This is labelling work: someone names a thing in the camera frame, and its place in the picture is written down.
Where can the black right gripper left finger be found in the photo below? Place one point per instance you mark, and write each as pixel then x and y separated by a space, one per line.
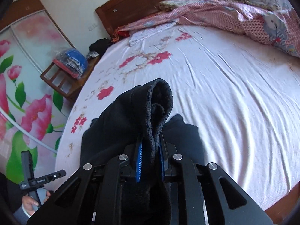
pixel 104 194

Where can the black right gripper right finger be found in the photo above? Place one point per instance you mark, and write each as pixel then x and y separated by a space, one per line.
pixel 205 194

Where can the dark blue-black pants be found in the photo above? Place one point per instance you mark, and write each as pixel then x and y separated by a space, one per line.
pixel 141 116

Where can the person's left hand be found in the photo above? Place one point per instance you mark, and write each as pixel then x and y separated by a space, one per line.
pixel 28 203

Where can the white floral bed sheet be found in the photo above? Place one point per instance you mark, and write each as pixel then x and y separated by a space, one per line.
pixel 242 95

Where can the wooden bedside stool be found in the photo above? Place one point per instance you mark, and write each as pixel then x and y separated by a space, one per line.
pixel 64 83

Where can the blue bagged clothes bundle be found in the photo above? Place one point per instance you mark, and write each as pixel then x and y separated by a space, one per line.
pixel 72 62

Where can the black clothes pile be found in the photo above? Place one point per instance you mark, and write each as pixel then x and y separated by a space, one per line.
pixel 100 46

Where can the red pillow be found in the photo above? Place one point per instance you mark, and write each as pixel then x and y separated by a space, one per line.
pixel 123 34

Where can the pink checked quilt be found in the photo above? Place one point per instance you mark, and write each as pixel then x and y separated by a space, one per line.
pixel 279 29

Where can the red-brown wooden headboard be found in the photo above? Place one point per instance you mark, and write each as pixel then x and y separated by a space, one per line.
pixel 140 2

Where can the white wall switch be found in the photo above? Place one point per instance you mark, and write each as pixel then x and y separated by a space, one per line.
pixel 93 26

